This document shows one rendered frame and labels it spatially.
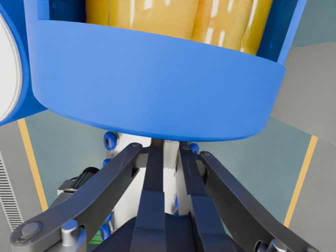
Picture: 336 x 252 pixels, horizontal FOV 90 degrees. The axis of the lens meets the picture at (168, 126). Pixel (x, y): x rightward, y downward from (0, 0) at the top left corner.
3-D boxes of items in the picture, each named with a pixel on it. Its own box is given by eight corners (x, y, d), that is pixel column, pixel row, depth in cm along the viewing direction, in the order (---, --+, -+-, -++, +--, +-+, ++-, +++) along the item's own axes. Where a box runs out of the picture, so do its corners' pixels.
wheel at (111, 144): (116, 153, 41) (108, 154, 39) (109, 143, 44) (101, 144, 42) (118, 137, 39) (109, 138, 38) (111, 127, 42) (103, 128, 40)
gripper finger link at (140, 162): (160, 172, 15) (125, 168, 14) (161, 146, 19) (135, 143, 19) (162, 157, 14) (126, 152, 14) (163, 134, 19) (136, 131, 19)
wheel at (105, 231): (111, 231, 48) (104, 234, 47) (110, 242, 50) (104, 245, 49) (105, 219, 52) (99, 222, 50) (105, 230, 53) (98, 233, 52)
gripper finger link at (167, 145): (166, 169, 16) (159, 168, 16) (166, 140, 23) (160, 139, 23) (171, 141, 15) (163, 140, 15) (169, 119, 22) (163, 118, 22)
